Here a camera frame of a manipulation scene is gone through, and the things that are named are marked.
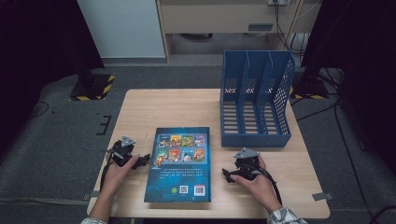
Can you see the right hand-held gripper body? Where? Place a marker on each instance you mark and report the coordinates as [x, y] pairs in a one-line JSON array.
[[247, 165]]

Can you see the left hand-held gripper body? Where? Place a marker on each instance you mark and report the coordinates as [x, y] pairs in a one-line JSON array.
[[121, 152]]

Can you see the blue plastic file rack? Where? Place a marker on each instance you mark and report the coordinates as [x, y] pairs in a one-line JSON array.
[[255, 140]]

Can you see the dark blue picture book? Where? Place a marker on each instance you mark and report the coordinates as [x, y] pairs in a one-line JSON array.
[[177, 180]]

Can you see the person's left hand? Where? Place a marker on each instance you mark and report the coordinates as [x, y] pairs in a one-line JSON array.
[[115, 180]]

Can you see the person's right hand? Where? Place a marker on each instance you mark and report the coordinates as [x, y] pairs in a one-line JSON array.
[[261, 189]]

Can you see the grey tape piece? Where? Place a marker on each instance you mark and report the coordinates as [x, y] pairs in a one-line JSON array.
[[91, 195], [322, 196]]

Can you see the black stand with striped base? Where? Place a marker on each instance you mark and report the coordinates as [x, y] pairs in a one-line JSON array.
[[93, 88], [311, 88]]

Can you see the white partition panel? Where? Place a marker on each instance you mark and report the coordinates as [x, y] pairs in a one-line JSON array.
[[124, 28]]

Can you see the dark curtain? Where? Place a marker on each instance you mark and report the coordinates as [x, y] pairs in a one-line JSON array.
[[37, 46], [364, 46]]

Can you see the beige cabinet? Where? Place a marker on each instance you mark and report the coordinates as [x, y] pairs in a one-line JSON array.
[[202, 18]]

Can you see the white wall socket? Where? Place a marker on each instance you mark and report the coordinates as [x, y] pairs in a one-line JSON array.
[[278, 2]]

